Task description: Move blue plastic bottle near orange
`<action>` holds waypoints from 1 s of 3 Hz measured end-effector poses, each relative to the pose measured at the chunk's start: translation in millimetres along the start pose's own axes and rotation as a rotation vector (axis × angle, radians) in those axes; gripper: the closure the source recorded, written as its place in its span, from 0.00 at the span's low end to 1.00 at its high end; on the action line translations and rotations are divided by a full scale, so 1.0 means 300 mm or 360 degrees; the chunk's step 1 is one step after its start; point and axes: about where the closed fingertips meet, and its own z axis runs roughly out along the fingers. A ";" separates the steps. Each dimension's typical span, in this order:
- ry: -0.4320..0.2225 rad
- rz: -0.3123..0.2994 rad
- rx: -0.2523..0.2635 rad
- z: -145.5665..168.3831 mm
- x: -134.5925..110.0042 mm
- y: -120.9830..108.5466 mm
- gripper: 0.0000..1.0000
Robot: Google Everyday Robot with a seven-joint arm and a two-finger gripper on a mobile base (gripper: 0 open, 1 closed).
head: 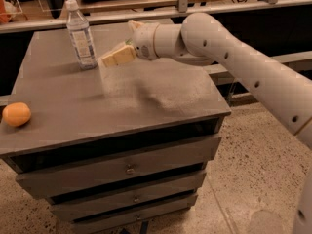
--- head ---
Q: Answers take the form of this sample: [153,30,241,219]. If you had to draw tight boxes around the middle grey drawer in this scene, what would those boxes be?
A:
[51,170,206,221]

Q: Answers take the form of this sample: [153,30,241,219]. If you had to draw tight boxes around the green chip bag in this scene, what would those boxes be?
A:
[121,39,133,47]

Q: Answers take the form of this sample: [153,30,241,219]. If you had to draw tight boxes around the grey drawer cabinet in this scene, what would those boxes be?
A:
[0,29,230,227]

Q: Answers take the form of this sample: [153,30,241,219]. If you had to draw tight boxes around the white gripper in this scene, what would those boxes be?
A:
[100,20,159,67]

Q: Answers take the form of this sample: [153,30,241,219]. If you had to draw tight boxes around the metal railing frame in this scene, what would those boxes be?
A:
[0,0,312,35]

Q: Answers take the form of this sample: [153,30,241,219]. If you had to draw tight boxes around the clear acrylic box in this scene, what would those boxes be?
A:
[0,0,22,24]

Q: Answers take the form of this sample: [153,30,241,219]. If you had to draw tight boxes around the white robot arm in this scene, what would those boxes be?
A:
[99,13,312,148]

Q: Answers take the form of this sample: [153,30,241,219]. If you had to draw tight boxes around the top grey drawer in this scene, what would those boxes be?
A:
[16,135,221,199]

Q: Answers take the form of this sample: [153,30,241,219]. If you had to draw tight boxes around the orange fruit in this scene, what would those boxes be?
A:
[2,102,31,127]

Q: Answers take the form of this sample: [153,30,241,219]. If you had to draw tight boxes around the clear plastic water bottle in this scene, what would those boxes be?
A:
[65,0,98,70]

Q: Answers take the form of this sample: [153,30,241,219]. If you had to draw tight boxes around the grey drawer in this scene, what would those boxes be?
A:
[16,135,221,199]
[51,170,206,221]
[72,193,198,234]

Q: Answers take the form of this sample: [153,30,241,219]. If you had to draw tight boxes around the bottom grey drawer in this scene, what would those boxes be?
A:
[72,193,198,234]

